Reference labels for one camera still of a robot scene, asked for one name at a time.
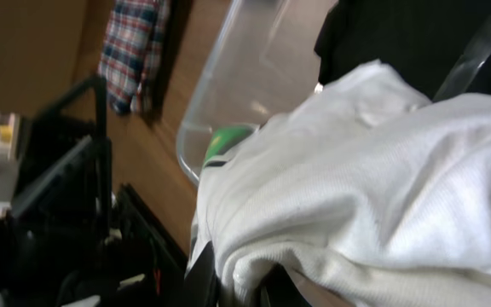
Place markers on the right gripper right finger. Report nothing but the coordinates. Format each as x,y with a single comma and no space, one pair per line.
278,290

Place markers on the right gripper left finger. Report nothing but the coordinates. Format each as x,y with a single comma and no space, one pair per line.
201,285

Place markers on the white printed t-shirt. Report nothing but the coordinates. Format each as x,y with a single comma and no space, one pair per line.
368,189

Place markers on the black garment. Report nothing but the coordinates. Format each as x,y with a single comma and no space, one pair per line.
442,48

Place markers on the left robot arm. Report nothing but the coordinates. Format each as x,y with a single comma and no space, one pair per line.
60,204

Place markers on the clear plastic storage bin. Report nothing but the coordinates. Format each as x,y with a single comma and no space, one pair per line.
263,63

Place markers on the folded red plaid shirt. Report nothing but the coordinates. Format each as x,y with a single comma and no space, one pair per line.
132,52

